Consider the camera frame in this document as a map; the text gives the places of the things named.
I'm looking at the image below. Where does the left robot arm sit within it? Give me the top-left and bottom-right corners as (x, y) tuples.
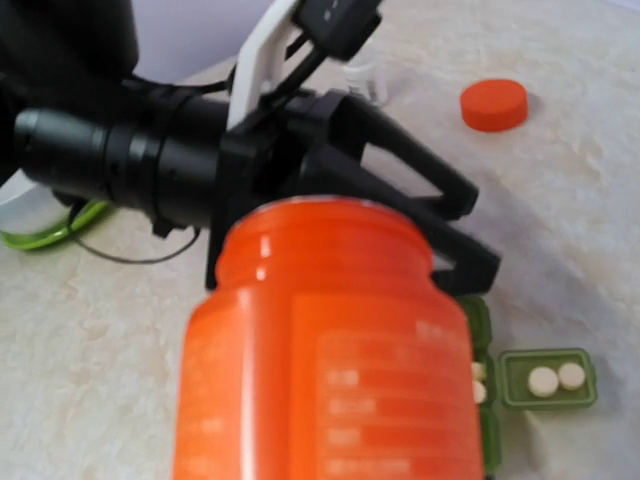
(1, 1), (500, 297)

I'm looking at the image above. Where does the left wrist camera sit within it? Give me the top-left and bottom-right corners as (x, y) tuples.
(227, 0), (384, 131)

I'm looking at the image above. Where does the green plate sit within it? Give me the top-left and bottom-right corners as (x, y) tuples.
(1, 202), (113, 252)

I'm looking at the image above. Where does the small white clear bottle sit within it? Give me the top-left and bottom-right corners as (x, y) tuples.
(343, 58), (389, 107)

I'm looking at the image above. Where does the orange bottle cap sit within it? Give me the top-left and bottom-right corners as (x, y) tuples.
(459, 79), (529, 133)

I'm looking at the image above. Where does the white round pill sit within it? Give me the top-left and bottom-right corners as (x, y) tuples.
(472, 380), (488, 405)
(557, 362), (586, 391)
(527, 366), (559, 398)
(472, 362), (487, 382)

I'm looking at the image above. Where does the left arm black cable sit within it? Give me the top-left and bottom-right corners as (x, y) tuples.
(64, 199), (201, 266)

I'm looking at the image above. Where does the white bowl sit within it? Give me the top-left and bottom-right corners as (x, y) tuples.
(0, 170), (68, 234)

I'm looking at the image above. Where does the orange pill bottle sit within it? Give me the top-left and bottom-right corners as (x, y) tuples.
(173, 197), (485, 479)

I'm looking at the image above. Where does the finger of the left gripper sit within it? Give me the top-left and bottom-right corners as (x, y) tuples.
(389, 199), (501, 295)

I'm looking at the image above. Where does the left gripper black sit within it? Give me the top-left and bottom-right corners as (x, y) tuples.
(205, 90), (479, 290)

